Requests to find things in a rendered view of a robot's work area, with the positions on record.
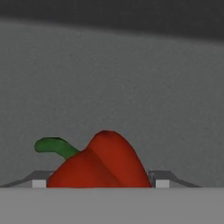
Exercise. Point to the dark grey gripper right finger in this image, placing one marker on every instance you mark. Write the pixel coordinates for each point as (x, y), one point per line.
(166, 179)

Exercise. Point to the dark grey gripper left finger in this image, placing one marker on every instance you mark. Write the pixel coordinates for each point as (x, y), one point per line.
(37, 179)

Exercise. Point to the red bell pepper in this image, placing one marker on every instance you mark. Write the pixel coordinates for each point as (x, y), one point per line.
(102, 166)

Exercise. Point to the grey sink basin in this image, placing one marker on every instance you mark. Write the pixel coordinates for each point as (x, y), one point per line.
(110, 81)

